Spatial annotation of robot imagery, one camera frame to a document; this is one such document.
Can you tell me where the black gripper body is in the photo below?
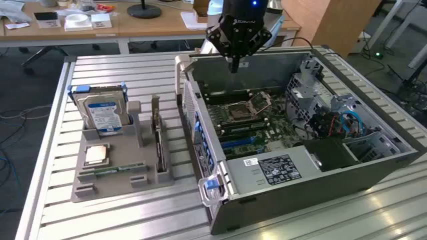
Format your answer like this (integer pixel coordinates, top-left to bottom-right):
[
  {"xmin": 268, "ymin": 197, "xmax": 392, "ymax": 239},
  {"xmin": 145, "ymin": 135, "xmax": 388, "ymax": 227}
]
[{"xmin": 217, "ymin": 0, "xmax": 269, "ymax": 60}]

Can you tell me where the low-profile graphics card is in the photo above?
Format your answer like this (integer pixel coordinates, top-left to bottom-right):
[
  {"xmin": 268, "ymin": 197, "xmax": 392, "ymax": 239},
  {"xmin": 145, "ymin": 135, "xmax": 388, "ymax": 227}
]
[{"xmin": 149, "ymin": 94, "xmax": 168, "ymax": 174}]

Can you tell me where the stack of white papers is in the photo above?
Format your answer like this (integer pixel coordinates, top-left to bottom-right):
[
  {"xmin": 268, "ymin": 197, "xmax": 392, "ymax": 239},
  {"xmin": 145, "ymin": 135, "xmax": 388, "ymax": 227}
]
[{"xmin": 180, "ymin": 11, "xmax": 209, "ymax": 31}]

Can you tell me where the wooden desk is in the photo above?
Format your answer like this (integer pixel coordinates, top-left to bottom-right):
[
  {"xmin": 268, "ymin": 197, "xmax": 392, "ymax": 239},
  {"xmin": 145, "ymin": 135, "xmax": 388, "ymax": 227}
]
[{"xmin": 0, "ymin": 0, "xmax": 301, "ymax": 48}]

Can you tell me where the wooden cabinet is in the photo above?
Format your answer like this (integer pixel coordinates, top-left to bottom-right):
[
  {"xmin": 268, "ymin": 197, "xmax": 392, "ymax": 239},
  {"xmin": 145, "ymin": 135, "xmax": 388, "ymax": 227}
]
[{"xmin": 279, "ymin": 0, "xmax": 383, "ymax": 58}]

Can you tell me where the black lamp base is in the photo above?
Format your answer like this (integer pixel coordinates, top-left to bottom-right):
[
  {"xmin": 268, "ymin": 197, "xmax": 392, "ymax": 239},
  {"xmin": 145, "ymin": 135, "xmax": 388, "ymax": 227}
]
[{"xmin": 125, "ymin": 0, "xmax": 163, "ymax": 19}]

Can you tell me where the perforated metal cage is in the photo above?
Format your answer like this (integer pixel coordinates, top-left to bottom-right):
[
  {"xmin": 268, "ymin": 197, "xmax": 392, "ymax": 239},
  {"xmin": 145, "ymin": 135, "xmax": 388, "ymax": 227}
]
[{"xmin": 284, "ymin": 72, "xmax": 335, "ymax": 126}]

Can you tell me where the green motherboard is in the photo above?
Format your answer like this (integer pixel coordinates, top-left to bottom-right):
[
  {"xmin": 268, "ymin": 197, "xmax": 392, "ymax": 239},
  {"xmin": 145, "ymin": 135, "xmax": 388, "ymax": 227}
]
[{"xmin": 196, "ymin": 82, "xmax": 311, "ymax": 161}]

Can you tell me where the small white labelled box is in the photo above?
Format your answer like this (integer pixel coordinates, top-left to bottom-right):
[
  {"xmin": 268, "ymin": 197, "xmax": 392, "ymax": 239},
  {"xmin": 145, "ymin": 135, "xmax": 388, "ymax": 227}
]
[{"xmin": 89, "ymin": 13, "xmax": 113, "ymax": 30}]

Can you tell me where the black RAM stick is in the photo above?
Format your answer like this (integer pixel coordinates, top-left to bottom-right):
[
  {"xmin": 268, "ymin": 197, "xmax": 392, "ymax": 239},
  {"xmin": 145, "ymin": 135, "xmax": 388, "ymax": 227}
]
[{"xmin": 219, "ymin": 121, "xmax": 269, "ymax": 133}]

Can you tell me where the white box with tape roll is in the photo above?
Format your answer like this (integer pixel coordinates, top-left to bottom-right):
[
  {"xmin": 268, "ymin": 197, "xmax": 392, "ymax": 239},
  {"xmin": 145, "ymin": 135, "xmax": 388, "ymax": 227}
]
[{"xmin": 63, "ymin": 13, "xmax": 95, "ymax": 32}]

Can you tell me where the blue expansion slot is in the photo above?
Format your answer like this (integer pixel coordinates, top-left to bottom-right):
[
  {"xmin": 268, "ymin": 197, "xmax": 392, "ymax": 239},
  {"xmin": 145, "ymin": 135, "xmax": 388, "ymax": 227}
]
[{"xmin": 220, "ymin": 136, "xmax": 257, "ymax": 151}]

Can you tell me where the silver chipset heatsink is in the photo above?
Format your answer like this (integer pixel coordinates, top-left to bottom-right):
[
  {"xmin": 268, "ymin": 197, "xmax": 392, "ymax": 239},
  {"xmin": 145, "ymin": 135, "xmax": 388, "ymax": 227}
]
[{"xmin": 265, "ymin": 141, "xmax": 287, "ymax": 152}]

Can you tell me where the hard disk with blue caddy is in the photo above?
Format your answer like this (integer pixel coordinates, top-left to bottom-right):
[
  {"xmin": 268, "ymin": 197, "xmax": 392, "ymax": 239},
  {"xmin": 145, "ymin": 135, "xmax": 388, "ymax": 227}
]
[{"xmin": 67, "ymin": 81, "xmax": 131, "ymax": 137}]

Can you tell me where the black tripod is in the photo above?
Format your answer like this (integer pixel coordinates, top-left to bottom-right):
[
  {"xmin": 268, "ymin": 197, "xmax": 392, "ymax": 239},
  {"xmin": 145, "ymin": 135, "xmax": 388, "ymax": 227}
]
[{"xmin": 386, "ymin": 57, "xmax": 427, "ymax": 101}]

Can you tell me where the black and white box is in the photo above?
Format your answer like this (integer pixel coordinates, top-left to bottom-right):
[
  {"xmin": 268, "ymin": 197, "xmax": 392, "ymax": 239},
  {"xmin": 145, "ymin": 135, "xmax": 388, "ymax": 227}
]
[{"xmin": 33, "ymin": 11, "xmax": 61, "ymax": 29}]

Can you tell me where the black chair base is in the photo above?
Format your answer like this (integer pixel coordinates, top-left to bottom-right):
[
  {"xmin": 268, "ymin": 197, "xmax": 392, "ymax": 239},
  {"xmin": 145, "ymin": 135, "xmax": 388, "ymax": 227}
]
[{"xmin": 17, "ymin": 44, "xmax": 101, "ymax": 75}]

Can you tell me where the grey parts rack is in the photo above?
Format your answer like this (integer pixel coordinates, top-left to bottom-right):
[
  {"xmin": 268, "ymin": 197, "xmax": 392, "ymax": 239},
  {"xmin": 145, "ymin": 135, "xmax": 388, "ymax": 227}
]
[{"xmin": 69, "ymin": 99, "xmax": 175, "ymax": 203}]

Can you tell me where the silver disk bay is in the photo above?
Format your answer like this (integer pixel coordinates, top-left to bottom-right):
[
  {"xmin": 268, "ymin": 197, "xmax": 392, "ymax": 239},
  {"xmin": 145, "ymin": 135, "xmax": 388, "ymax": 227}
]
[{"xmin": 341, "ymin": 131, "xmax": 402, "ymax": 163}]

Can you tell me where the grey power supply unit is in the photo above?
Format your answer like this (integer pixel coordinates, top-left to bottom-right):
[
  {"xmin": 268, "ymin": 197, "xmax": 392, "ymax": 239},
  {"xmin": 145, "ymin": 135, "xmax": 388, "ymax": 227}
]
[{"xmin": 221, "ymin": 146, "xmax": 324, "ymax": 195}]

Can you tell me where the CPU chip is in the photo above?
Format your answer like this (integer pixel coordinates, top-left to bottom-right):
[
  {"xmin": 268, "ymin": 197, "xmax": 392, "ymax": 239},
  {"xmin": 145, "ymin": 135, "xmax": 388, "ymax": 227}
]
[{"xmin": 84, "ymin": 145, "xmax": 108, "ymax": 165}]

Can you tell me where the red and white card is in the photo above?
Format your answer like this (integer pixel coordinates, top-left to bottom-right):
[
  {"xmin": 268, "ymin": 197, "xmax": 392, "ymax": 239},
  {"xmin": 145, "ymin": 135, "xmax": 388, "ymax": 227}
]
[{"xmin": 4, "ymin": 22, "xmax": 32, "ymax": 30}]

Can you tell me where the green RAM stick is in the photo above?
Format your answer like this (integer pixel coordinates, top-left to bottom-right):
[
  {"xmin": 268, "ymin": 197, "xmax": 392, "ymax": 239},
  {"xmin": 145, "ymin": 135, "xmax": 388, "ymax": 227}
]
[{"xmin": 79, "ymin": 162, "xmax": 147, "ymax": 176}]

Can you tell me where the clear plastic bag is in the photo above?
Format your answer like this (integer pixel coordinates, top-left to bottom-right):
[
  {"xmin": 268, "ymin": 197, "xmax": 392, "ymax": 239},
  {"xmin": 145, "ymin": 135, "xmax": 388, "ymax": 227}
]
[{"xmin": 0, "ymin": 1, "xmax": 33, "ymax": 22}]

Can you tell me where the dark grey PC case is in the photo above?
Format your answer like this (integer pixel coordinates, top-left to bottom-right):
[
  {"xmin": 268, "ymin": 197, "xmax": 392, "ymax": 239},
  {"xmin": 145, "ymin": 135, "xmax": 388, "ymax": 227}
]
[{"xmin": 173, "ymin": 47, "xmax": 426, "ymax": 236}]

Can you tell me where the black cable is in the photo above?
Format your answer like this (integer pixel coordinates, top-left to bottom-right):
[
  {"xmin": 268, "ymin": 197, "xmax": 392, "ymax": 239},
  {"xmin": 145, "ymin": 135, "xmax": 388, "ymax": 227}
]
[{"xmin": 259, "ymin": 36, "xmax": 316, "ymax": 52}]

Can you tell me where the white table frame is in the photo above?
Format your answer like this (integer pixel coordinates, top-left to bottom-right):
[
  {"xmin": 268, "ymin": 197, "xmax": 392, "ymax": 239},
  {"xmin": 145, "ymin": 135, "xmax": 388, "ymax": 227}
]
[{"xmin": 365, "ymin": 0, "xmax": 427, "ymax": 51}]

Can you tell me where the blue wire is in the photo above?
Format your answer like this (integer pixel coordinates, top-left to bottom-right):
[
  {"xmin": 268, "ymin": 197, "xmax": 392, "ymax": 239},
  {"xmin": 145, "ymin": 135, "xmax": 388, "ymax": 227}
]
[{"xmin": 339, "ymin": 109, "xmax": 367, "ymax": 137}]

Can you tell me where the white floor cable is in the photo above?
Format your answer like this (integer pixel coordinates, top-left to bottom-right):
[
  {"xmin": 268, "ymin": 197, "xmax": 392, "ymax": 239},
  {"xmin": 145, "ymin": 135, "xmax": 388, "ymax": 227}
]
[{"xmin": 0, "ymin": 104, "xmax": 51, "ymax": 120}]

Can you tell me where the blue floor cable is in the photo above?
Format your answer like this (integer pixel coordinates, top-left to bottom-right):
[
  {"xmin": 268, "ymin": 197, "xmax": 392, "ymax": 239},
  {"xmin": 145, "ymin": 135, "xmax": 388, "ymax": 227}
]
[{"xmin": 0, "ymin": 117, "xmax": 27, "ymax": 216}]

